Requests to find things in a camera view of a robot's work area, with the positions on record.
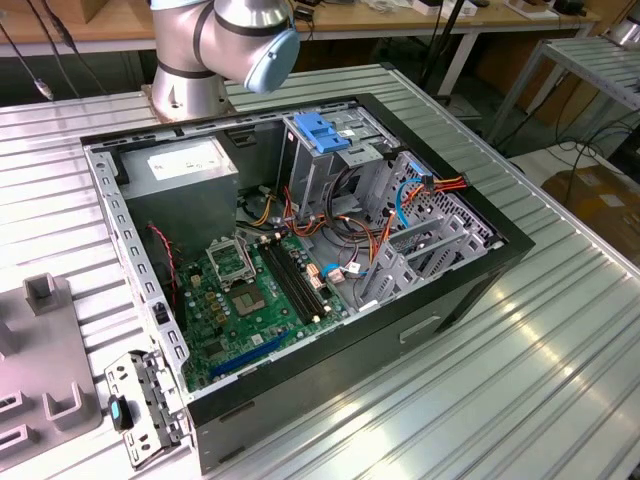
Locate blue wire with white plug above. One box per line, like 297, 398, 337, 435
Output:
319, 262, 371, 285

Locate black case fan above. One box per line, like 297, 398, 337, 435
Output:
144, 224, 180, 321

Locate metal socket cover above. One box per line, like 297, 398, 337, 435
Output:
205, 237, 259, 289

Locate yellow orange supply wires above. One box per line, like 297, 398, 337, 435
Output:
244, 194, 277, 227

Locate CPU socket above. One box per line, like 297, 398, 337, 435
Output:
229, 284, 266, 319

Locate grey parts rack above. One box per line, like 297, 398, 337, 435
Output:
0, 272, 106, 471

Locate green motherboard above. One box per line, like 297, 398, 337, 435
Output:
174, 232, 351, 394

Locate black blue bracket latch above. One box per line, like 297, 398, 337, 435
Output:
108, 394, 134, 431

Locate blue plastic drive latch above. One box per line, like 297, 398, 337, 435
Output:
294, 113, 351, 155

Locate black RAM slot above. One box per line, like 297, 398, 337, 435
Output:
276, 234, 331, 317
263, 238, 320, 323
257, 240, 314, 325
270, 236, 325, 320

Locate brown cardboard box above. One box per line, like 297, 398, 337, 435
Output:
64, 0, 109, 25

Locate metal expansion bracket cover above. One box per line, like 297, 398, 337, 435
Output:
103, 349, 194, 471

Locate black camera cable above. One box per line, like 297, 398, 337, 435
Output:
0, 0, 96, 102

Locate red yellow power wire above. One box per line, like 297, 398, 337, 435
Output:
368, 172, 469, 266

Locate large flat cardboard box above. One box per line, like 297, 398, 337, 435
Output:
542, 167, 640, 251

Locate grey metal disk bay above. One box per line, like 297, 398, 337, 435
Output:
357, 149, 504, 311

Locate orange red wire bundle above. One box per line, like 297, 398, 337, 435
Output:
282, 184, 381, 251

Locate grey optical drive cage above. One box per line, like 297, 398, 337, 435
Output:
277, 112, 401, 221

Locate blue data wire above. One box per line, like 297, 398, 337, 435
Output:
393, 162, 435, 231

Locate wooden desk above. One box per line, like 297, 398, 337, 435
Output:
0, 0, 156, 57
294, 0, 601, 96

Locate red fan wire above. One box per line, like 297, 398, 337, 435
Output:
147, 224, 180, 306

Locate black open PC case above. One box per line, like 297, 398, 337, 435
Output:
79, 92, 536, 476

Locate blue expansion slot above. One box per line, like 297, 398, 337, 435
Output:
208, 329, 291, 379

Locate grey power supply unit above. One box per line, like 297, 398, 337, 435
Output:
117, 134, 241, 256

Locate metal slat table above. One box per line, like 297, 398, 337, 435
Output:
487, 37, 640, 146

